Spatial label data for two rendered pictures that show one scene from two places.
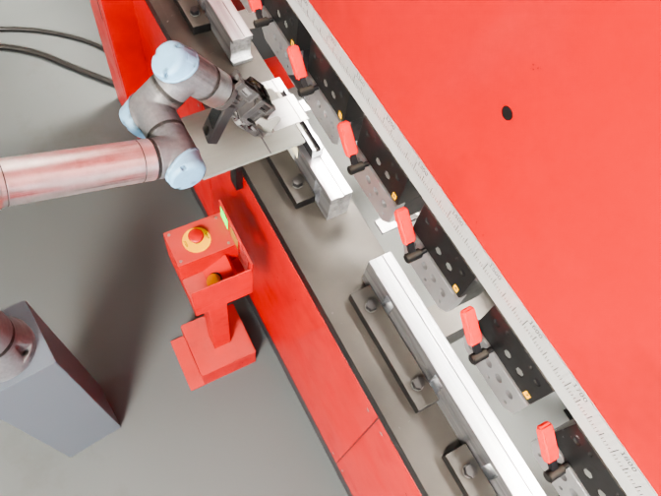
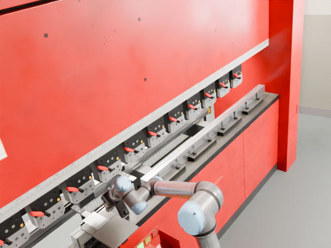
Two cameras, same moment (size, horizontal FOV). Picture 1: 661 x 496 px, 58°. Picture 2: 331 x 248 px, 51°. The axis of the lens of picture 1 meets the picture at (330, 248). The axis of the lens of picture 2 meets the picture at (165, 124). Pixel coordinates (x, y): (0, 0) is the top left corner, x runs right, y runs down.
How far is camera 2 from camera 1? 1.84 m
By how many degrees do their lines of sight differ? 68
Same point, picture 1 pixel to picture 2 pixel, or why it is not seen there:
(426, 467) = (199, 163)
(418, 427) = (189, 167)
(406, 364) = (173, 171)
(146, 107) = (140, 194)
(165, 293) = not seen: outside the picture
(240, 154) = (121, 221)
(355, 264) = not seen: hidden behind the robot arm
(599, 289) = (171, 76)
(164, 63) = (126, 181)
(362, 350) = not seen: hidden behind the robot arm
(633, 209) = (164, 59)
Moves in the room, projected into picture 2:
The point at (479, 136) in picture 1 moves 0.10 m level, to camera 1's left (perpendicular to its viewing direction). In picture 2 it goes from (145, 91) to (146, 98)
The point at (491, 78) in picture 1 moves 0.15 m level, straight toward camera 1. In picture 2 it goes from (139, 79) to (166, 77)
